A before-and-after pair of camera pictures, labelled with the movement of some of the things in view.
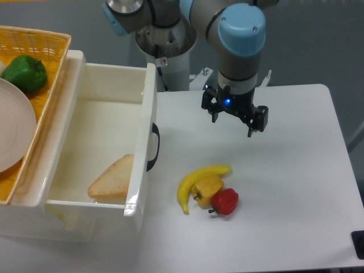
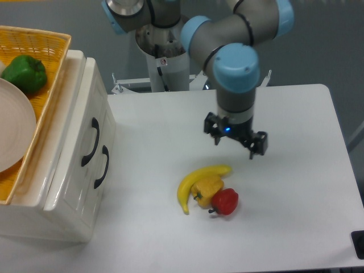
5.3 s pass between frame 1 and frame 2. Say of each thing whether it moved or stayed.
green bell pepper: stayed
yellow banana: stayed
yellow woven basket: stayed
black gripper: moved
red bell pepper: stayed
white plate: stayed
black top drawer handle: moved
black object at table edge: stayed
